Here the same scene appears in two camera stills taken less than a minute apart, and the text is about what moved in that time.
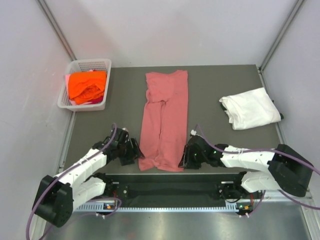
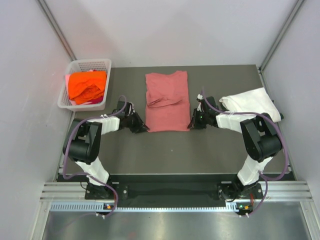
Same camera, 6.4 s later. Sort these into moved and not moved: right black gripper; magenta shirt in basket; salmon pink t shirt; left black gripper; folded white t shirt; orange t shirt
Moved: left black gripper; salmon pink t shirt; right black gripper
Not moved: folded white t shirt; magenta shirt in basket; orange t shirt
